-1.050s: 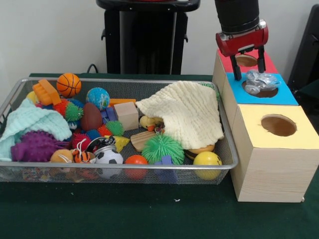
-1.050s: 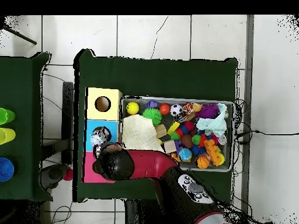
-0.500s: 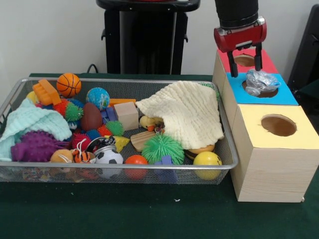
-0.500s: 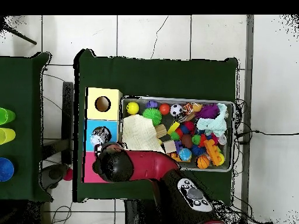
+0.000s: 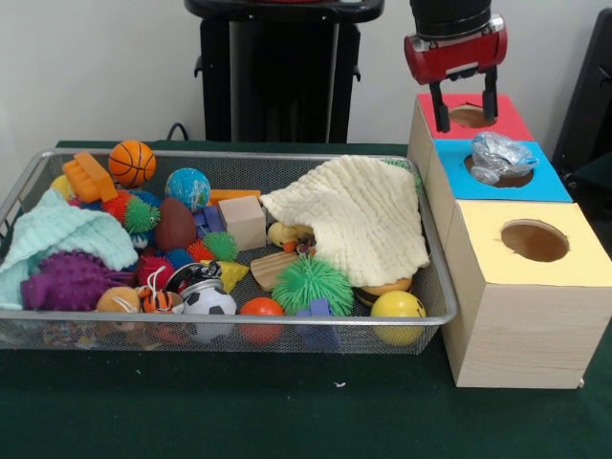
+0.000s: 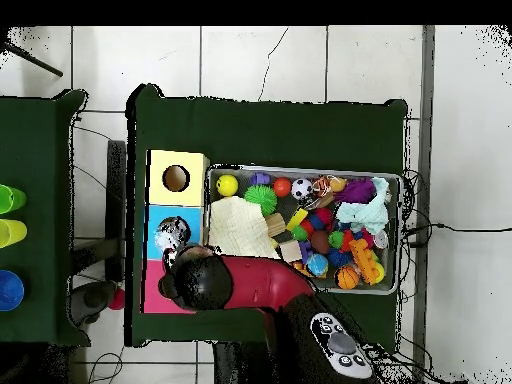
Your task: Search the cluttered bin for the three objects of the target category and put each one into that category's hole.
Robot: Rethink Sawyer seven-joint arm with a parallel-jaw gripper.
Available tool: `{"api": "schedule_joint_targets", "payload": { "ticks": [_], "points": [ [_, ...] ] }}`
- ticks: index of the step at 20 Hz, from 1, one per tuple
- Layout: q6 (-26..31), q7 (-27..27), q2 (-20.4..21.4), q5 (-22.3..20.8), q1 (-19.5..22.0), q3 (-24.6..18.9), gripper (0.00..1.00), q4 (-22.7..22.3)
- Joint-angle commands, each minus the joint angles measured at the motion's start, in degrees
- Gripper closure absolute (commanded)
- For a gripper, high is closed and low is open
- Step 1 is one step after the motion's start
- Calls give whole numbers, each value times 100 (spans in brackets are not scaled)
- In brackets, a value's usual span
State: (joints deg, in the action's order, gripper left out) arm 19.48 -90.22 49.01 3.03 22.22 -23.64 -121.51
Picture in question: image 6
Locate cream knitted cloth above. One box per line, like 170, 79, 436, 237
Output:
208, 196, 281, 260

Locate mint knitted cloth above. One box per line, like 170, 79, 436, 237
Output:
335, 176, 391, 236

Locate silver mesh bin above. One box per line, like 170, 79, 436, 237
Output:
201, 163, 403, 296

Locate wooden box with three holes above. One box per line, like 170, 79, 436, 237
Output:
139, 148, 211, 315

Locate plain orange ball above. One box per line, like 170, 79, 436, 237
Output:
272, 176, 292, 198

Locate yellow smiley ball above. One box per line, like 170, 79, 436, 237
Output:
215, 174, 240, 198

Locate toy soccer ball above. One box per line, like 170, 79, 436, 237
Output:
290, 177, 314, 201

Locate plain wooden cube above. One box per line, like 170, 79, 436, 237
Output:
279, 240, 303, 263

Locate brown toy football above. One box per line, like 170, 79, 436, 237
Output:
310, 230, 332, 256

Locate dark green table cloth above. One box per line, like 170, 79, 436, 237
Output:
0, 88, 91, 347
124, 83, 409, 348

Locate blue globe ball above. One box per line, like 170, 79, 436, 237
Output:
306, 253, 329, 278

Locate purple bumpy soft toy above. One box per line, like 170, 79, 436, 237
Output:
333, 176, 378, 204

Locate orange toy basketball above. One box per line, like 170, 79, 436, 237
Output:
334, 265, 361, 291

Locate large orange toy brick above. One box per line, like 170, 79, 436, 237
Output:
348, 238, 386, 286

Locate black stand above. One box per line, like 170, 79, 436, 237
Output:
71, 139, 127, 283

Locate red round knob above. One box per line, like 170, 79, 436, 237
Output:
107, 287, 126, 311

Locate green plastic cup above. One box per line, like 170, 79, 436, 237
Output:
0, 183, 28, 215

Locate yellow plastic cup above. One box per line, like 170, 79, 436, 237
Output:
0, 218, 28, 249

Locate blue plastic cup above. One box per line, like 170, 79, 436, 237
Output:
0, 269, 26, 312

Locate black tripod leg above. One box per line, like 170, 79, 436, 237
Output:
0, 39, 64, 78

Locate green stringy puffer ball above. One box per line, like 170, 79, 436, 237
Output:
243, 184, 279, 216

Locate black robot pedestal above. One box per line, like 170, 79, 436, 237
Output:
213, 341, 281, 384

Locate black cable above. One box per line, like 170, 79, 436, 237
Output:
85, 345, 125, 384
407, 222, 512, 237

